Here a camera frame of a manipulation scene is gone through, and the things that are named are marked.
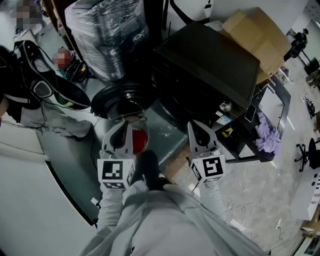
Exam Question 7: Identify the purple cloth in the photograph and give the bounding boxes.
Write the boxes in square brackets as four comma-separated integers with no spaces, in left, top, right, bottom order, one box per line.
[254,111,283,156]

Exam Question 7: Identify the black floor cable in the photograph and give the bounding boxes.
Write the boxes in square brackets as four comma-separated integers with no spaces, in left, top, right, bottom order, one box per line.
[88,116,103,163]

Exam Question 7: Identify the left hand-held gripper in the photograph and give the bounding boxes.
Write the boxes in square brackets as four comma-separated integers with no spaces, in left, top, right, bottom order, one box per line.
[96,121,137,191]

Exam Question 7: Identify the grey platform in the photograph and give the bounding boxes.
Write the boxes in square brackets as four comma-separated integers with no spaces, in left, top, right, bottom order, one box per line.
[143,99,190,169]

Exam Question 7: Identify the black washing machine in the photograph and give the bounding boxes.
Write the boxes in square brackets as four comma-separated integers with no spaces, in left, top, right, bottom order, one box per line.
[150,21,262,127]

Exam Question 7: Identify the person's black shoe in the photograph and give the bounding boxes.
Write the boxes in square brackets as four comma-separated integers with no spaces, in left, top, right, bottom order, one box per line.
[134,149,174,194]

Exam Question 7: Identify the person's left forearm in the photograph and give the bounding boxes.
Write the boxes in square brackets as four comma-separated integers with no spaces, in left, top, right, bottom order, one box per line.
[96,183,132,231]

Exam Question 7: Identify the white floor cable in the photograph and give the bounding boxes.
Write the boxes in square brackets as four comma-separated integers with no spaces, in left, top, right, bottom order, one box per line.
[226,199,285,252]

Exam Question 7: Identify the round black washing machine door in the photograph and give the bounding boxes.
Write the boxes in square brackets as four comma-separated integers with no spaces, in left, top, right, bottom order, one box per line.
[89,81,154,123]

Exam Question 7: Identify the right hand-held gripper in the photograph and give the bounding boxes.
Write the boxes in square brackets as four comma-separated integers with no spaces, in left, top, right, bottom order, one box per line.
[187,119,226,185]

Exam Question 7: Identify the blue white label sticker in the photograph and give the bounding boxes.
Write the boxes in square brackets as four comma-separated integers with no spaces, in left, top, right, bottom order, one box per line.
[215,111,233,126]

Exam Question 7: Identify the yellow black cable reel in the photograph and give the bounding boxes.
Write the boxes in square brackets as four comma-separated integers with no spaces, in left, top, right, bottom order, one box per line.
[71,59,89,84]

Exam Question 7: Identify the black frame table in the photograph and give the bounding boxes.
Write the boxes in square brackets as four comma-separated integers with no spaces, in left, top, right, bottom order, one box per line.
[214,74,292,164]

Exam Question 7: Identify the silver washing machine knob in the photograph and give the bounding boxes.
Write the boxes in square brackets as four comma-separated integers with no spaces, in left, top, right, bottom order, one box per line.
[219,100,232,113]

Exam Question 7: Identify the black office chair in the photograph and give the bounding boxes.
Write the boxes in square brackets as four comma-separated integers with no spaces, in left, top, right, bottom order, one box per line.
[295,136,320,174]

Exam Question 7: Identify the white cabinet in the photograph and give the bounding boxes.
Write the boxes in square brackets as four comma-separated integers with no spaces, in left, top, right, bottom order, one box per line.
[290,171,320,221]

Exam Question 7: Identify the smartphone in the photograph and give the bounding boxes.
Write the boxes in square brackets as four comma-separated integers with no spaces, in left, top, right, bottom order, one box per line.
[244,104,257,123]

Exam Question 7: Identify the white table black edge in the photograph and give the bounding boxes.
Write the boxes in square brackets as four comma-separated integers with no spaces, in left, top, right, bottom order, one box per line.
[0,139,101,256]

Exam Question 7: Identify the red clothes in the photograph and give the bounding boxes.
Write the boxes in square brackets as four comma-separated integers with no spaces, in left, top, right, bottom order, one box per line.
[131,128,149,155]

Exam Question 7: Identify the plastic wrapped appliance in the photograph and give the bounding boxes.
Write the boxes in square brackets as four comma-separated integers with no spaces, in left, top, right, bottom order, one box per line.
[64,0,151,82]

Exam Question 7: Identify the bundle of black cables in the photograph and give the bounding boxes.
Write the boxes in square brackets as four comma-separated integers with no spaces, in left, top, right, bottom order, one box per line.
[303,93,318,120]

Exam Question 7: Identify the person's right forearm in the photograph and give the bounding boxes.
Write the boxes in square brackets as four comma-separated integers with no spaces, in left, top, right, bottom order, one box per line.
[199,180,229,224]

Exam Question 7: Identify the white machine with black trim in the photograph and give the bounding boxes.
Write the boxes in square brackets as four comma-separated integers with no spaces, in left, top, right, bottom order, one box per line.
[161,0,225,35]

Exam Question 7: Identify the person's grey hoodie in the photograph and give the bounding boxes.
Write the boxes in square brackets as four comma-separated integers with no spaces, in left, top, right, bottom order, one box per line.
[81,178,272,256]

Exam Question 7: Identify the large cardboard box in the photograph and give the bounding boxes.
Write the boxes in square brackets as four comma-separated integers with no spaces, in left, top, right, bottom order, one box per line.
[221,6,293,86]

